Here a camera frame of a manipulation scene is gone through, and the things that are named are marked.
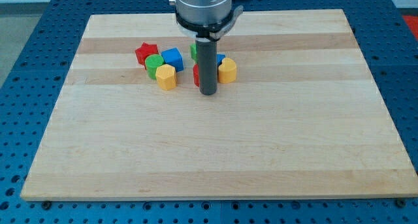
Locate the black mounting ring flange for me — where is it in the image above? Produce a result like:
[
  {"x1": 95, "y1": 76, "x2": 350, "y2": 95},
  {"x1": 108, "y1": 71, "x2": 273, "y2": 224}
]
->
[{"x1": 175, "y1": 5, "x2": 244, "y2": 42}]

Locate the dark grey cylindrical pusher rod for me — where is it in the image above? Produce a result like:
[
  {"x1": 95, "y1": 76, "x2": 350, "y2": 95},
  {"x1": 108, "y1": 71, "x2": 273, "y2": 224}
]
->
[{"x1": 195, "y1": 40, "x2": 217, "y2": 95}]

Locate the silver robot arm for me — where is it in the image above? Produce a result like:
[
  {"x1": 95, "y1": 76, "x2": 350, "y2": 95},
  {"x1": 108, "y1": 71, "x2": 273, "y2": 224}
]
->
[{"x1": 169, "y1": 0, "x2": 244, "y2": 95}]

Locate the yellow heart block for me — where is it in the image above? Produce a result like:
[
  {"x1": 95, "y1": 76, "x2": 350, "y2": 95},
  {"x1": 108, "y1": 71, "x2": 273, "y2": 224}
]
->
[{"x1": 218, "y1": 57, "x2": 237, "y2": 84}]

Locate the blue cube block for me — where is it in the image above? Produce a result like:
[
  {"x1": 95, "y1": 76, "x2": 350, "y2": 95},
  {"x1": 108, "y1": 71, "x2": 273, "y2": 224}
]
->
[{"x1": 161, "y1": 48, "x2": 184, "y2": 72}]

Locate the green block behind rod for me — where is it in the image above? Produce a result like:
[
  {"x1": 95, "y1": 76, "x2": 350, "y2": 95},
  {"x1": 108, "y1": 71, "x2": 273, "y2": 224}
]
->
[{"x1": 190, "y1": 43, "x2": 197, "y2": 63}]

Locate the blue block behind rod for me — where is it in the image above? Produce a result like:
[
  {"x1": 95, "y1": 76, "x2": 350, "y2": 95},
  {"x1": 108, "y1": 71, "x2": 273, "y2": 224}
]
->
[{"x1": 216, "y1": 54, "x2": 226, "y2": 66}]

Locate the red block behind rod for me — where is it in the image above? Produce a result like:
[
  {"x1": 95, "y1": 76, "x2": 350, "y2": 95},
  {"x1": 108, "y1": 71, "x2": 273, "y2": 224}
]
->
[{"x1": 193, "y1": 64, "x2": 200, "y2": 87}]

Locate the yellow hexagon block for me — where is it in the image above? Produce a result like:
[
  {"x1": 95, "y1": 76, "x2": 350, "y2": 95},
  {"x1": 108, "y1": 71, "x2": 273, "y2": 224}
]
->
[{"x1": 155, "y1": 64, "x2": 177, "y2": 90}]

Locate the green cylinder block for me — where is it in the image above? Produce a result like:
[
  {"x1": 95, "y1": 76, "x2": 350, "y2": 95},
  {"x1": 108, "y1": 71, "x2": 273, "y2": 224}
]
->
[{"x1": 145, "y1": 54, "x2": 165, "y2": 80}]

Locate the red star block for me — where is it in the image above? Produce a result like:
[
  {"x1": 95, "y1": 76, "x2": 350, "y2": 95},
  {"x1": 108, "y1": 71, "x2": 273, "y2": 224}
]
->
[{"x1": 135, "y1": 42, "x2": 159, "y2": 68}]

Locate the light wooden board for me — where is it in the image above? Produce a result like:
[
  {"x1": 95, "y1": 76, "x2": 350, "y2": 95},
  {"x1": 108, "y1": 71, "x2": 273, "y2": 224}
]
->
[{"x1": 21, "y1": 9, "x2": 417, "y2": 201}]

